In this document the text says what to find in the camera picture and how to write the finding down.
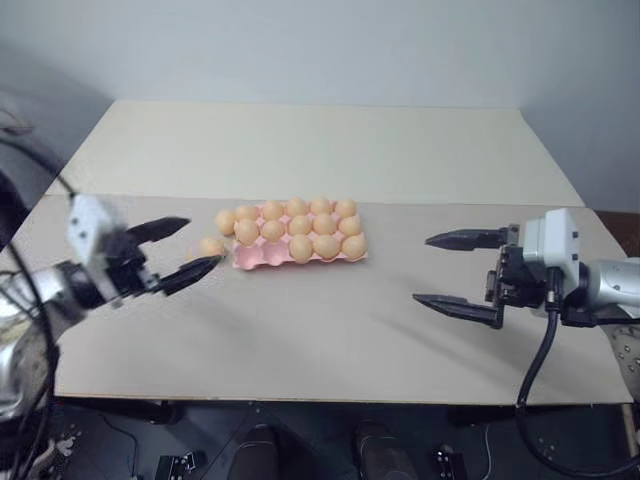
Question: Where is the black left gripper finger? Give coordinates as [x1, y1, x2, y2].
[158, 254, 224, 297]
[126, 216, 193, 247]

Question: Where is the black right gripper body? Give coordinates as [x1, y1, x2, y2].
[484, 224, 550, 316]

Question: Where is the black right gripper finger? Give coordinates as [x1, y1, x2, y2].
[424, 226, 511, 252]
[411, 292, 504, 330]

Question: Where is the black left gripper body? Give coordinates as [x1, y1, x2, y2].
[101, 225, 165, 309]

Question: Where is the pink egg carton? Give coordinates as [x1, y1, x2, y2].
[231, 199, 372, 272]

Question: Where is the silver robot body panel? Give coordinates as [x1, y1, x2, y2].
[606, 323, 640, 404]

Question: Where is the small black dotted box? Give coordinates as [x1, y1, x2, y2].
[153, 449, 207, 480]
[430, 444, 470, 480]

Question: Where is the dark rounded shape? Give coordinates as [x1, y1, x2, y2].
[233, 422, 281, 480]
[352, 419, 419, 480]

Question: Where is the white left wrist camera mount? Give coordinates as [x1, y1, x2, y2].
[66, 193, 122, 302]

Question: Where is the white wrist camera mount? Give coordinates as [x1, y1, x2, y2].
[521, 207, 593, 321]
[66, 193, 122, 302]

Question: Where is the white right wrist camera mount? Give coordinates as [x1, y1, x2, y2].
[521, 207, 593, 321]

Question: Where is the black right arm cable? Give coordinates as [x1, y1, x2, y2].
[513, 267, 640, 477]

